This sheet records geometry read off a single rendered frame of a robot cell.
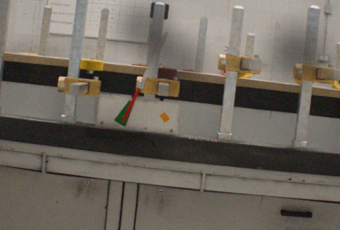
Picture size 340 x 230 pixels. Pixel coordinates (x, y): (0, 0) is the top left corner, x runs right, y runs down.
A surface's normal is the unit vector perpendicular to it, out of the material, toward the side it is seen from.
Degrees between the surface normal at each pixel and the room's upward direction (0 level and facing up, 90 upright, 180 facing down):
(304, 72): 90
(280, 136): 90
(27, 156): 90
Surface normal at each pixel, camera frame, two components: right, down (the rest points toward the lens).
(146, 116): 0.01, 0.05
